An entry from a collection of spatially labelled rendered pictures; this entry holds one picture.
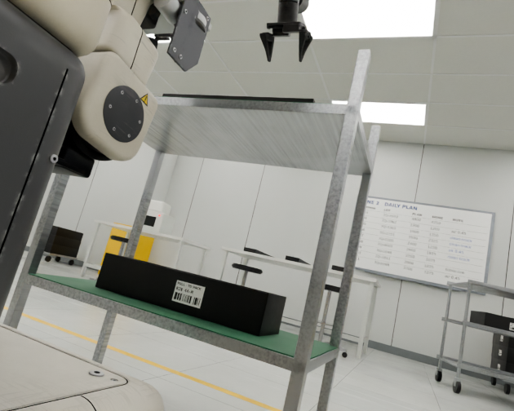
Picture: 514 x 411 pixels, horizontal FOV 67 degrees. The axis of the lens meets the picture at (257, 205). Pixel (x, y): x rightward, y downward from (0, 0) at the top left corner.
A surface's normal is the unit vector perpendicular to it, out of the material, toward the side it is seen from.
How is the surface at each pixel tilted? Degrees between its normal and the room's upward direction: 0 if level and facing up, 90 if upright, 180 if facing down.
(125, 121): 90
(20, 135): 90
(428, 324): 90
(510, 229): 90
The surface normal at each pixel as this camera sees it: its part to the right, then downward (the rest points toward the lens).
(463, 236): -0.35, -0.26
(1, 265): 0.91, 0.15
